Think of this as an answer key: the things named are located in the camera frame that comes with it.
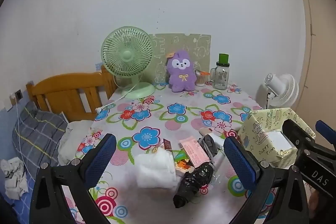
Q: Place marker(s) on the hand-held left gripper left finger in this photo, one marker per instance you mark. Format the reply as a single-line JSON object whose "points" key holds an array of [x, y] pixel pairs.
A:
{"points": [[102, 158]]}

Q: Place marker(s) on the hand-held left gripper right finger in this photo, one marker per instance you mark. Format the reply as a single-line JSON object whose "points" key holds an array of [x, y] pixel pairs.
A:
{"points": [[241, 166]]}

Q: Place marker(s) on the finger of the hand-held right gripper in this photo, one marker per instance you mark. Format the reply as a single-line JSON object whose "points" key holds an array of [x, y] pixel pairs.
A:
{"points": [[299, 133], [325, 129]]}

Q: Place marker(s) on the yellow printed cardboard box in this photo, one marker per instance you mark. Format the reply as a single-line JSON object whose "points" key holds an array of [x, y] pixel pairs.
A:
{"points": [[257, 134]]}

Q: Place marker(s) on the grey cloth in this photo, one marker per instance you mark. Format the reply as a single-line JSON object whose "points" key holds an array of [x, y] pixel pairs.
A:
{"points": [[208, 146]]}

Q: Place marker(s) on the pink paper slip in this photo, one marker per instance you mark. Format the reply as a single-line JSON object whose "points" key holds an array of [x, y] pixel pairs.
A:
{"points": [[194, 150]]}

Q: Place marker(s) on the black packet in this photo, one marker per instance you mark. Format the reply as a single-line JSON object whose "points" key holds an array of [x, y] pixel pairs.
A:
{"points": [[191, 182]]}

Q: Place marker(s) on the tissue packet orange cat print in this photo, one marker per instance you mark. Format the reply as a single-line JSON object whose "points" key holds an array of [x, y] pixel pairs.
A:
{"points": [[183, 164]]}

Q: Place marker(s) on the green card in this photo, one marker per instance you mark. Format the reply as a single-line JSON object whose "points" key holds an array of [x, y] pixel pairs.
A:
{"points": [[181, 154]]}

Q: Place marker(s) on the tissue packet yellow cartoon print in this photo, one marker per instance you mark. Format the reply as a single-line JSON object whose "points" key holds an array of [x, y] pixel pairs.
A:
{"points": [[167, 144]]}

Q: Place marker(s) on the white bed cloth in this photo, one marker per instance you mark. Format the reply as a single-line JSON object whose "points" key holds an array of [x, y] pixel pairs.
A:
{"points": [[76, 134]]}

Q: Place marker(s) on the white standing fan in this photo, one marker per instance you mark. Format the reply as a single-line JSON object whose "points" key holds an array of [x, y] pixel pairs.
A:
{"points": [[283, 90]]}

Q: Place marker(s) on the grey plaid pillow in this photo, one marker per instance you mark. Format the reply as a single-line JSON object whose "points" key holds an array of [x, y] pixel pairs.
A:
{"points": [[36, 134]]}

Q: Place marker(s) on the floral tablecloth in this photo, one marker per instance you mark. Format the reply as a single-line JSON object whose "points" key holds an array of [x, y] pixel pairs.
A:
{"points": [[168, 121]]}

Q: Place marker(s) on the blue bed sheet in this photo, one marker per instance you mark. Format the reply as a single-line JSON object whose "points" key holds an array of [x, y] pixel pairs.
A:
{"points": [[29, 182]]}

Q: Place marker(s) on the wooden bed headboard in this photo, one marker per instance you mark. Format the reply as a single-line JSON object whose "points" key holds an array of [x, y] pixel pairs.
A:
{"points": [[60, 87]]}

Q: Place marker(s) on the crumpled white cloth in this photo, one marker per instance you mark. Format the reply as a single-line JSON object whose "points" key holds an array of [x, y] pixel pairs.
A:
{"points": [[14, 179]]}

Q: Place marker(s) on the glass jar mug green lid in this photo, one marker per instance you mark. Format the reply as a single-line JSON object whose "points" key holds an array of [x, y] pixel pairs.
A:
{"points": [[220, 77]]}

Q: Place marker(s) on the small cup with sticks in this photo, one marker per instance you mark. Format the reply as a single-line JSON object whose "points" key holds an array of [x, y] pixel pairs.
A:
{"points": [[200, 79]]}

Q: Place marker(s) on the beige door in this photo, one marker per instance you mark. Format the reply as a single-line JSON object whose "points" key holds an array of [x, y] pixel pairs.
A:
{"points": [[320, 29]]}

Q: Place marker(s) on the purple plush toy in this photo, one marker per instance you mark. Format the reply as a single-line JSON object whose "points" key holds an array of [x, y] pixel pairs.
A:
{"points": [[182, 79]]}

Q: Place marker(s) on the green desk fan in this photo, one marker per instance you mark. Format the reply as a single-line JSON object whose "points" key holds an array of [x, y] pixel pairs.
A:
{"points": [[126, 54]]}

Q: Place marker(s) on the green patterned board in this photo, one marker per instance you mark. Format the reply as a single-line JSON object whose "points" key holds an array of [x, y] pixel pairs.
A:
{"points": [[162, 43]]}

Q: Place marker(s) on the blue wall tape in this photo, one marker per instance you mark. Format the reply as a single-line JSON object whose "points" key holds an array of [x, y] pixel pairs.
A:
{"points": [[97, 65]]}

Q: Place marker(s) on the wall socket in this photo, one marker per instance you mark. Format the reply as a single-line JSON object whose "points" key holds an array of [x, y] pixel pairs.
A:
{"points": [[18, 95]]}

